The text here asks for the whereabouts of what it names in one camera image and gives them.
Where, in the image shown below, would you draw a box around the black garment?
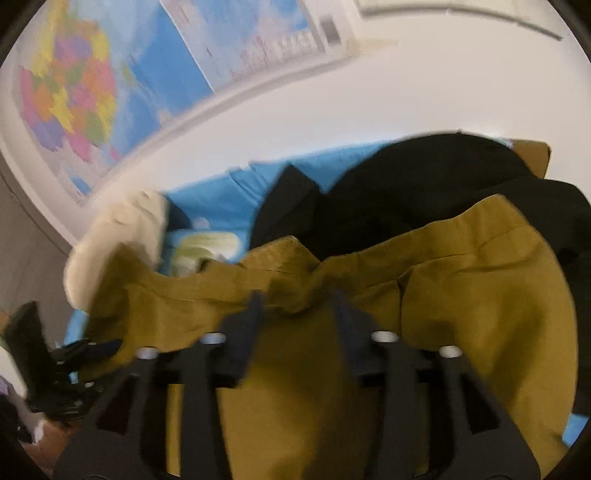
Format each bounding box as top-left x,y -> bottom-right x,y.
249,133 -> 591,296

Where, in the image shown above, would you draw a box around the white wall air conditioner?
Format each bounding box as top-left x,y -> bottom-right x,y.
355,0 -> 566,40

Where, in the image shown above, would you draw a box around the blue wall chart poster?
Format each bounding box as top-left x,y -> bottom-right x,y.
159,0 -> 356,93

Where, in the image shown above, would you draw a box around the cream cloth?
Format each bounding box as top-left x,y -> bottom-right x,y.
64,190 -> 169,311

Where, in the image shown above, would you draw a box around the mustard yellow pants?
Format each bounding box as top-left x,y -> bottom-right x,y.
85,194 -> 580,480

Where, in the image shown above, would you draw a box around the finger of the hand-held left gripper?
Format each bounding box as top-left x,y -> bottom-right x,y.
53,339 -> 123,370

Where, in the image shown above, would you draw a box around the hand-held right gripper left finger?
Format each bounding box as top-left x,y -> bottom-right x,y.
53,291 -> 264,480

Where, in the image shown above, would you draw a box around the brown cardboard box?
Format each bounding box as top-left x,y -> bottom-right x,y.
510,140 -> 553,180

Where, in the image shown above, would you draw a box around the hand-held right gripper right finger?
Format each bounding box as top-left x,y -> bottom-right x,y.
330,288 -> 541,480

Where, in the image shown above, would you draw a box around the colourful wall map poster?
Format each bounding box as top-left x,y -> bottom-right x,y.
16,0 -> 218,206

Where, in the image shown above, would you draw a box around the blue printed bed sheet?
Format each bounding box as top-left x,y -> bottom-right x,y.
65,141 -> 583,446

